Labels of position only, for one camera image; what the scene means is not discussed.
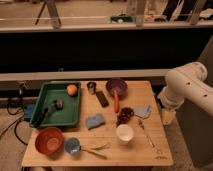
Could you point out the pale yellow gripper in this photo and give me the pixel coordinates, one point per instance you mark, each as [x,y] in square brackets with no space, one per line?
[168,115]

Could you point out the black eraser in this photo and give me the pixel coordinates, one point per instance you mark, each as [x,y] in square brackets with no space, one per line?
[102,99]

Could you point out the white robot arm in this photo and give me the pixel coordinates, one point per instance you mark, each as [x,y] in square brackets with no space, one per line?
[185,82]

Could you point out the purple bowl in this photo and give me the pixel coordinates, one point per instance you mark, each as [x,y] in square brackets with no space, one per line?
[116,85]

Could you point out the red bowl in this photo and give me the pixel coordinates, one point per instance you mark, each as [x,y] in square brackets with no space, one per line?
[49,140]

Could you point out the grey blue cloth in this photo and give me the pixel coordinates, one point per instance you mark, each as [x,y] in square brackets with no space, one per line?
[143,111]

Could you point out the white cup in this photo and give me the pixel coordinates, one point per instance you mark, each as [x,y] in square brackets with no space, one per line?
[124,133]

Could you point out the wooden table board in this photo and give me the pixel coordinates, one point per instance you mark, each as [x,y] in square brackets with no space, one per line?
[136,153]

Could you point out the yellow plastic spoon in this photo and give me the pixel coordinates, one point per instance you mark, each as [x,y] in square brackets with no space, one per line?
[97,147]

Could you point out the blue sponge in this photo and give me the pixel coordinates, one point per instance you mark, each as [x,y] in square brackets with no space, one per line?
[95,121]

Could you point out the small metal cup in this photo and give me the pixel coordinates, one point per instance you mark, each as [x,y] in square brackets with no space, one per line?
[91,86]

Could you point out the orange ball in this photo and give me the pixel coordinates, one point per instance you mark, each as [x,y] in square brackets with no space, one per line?
[72,89]

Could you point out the green plastic tray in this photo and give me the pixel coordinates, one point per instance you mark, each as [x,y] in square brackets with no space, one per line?
[68,116]

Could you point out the blue transparent cup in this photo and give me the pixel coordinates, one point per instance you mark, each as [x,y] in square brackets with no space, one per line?
[72,145]

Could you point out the blue box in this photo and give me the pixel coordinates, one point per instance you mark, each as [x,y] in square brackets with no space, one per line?
[28,112]

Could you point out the black handled brush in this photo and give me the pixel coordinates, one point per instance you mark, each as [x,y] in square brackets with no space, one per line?
[56,105]

